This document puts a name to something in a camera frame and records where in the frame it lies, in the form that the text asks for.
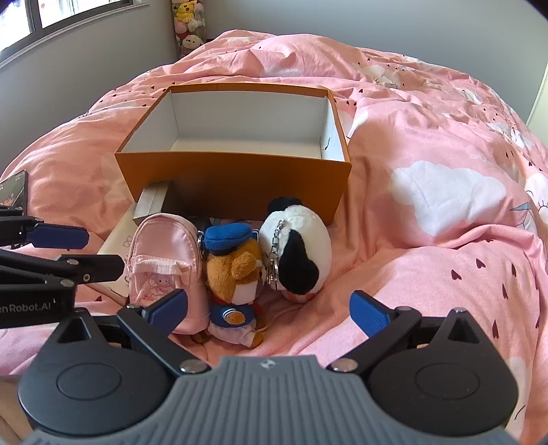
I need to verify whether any smartphone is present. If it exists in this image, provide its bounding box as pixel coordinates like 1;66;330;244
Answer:
0;170;30;207

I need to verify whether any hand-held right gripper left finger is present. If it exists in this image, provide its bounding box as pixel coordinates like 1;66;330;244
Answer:
46;289;212;377

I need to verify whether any window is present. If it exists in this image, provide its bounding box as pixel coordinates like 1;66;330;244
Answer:
0;0;151;66

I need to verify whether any white door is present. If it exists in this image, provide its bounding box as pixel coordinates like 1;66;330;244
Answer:
527;53;548;131

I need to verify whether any pink printed blanket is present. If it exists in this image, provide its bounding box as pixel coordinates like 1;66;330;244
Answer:
0;30;548;431

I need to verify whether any white plush black hat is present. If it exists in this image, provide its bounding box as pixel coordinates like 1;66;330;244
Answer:
259;196;333;304

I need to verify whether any orange cardboard box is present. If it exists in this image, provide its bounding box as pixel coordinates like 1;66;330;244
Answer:
114;82;353;227

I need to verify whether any white rectangular case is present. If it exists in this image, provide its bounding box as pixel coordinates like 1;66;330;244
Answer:
96;204;144;303

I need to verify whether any pink mini backpack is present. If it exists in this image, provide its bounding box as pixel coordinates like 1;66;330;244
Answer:
124;213;211;335

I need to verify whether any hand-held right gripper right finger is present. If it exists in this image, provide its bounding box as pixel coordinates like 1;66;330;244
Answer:
326;290;489;374

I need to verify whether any clear tube of plush toys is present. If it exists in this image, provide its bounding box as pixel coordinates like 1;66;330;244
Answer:
171;0;209;59

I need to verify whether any gold small box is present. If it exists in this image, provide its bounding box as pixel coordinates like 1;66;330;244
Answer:
133;181;173;219

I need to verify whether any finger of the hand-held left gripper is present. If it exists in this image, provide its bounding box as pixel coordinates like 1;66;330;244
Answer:
0;206;90;251
0;248;126;288

